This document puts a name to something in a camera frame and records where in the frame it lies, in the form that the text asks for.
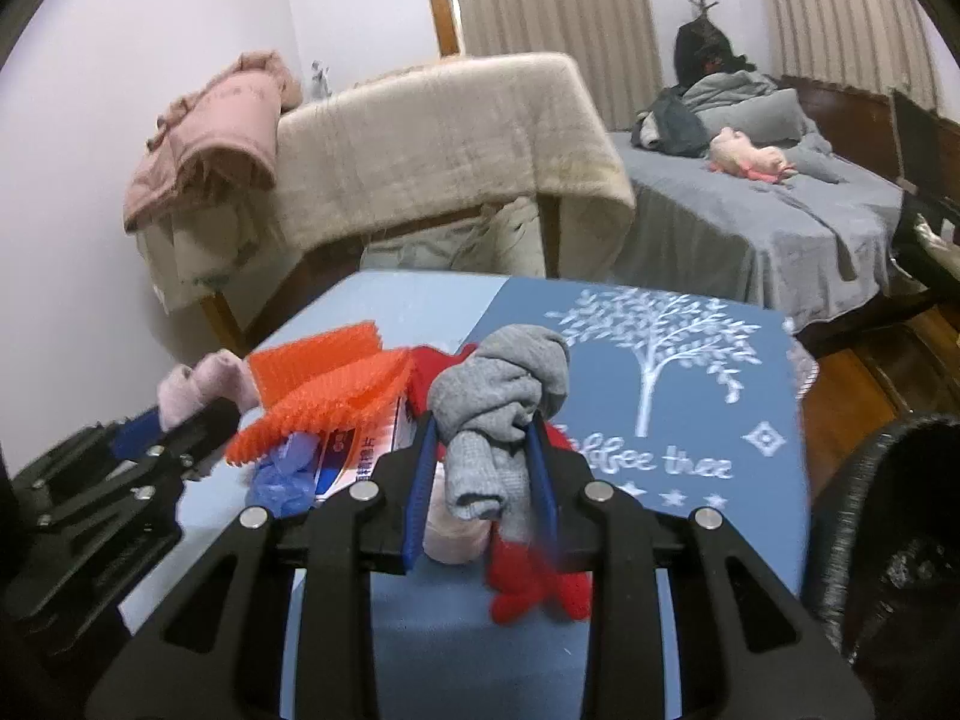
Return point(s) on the beige cushion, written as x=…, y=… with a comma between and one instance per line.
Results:
x=465, y=244

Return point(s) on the pink jacket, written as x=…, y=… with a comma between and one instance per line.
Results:
x=210, y=127

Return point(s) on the dark clothes pile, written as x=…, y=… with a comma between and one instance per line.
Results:
x=671, y=127

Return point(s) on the black bag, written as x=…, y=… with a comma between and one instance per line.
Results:
x=705, y=52

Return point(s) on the orange foam net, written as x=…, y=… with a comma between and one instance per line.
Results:
x=322, y=409

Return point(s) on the blue tree print tablecloth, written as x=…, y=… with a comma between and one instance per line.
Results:
x=675, y=420

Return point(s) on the wooden bench frame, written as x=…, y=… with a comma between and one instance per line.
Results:
x=549, y=240

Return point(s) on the grey sock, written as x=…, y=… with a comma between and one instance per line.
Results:
x=487, y=397

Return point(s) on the grey bed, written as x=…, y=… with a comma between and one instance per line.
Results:
x=750, y=232

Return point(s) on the white printed box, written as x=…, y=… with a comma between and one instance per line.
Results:
x=352, y=454

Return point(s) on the small figurine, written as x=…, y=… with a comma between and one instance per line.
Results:
x=321, y=79

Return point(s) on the grey pillow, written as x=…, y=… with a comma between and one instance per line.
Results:
x=750, y=109

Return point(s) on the grey quilted cloth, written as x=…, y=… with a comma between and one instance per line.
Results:
x=801, y=360

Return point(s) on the blue plastic glove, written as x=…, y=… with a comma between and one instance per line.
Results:
x=285, y=476

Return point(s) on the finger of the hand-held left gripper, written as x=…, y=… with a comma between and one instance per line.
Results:
x=135, y=433
x=199, y=431

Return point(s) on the beige blanket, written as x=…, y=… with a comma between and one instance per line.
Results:
x=450, y=142

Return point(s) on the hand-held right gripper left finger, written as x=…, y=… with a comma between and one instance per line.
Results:
x=418, y=495

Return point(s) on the white patterned cloth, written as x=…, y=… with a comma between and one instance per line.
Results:
x=202, y=247

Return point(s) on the black trash bin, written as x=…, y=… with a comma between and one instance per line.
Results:
x=885, y=540

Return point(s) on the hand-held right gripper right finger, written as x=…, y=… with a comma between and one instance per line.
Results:
x=541, y=495

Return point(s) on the pale pink cloth roll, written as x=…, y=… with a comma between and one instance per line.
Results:
x=450, y=544

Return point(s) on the wooden bed headboard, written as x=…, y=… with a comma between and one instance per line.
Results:
x=847, y=109

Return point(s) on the black folding chair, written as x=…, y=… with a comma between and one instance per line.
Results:
x=919, y=150

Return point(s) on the pale pink sock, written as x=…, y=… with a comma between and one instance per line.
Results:
x=202, y=386

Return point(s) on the pink plush toy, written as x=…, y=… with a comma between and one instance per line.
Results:
x=750, y=157

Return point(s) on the striped beige curtain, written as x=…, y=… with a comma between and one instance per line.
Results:
x=847, y=15
x=555, y=7

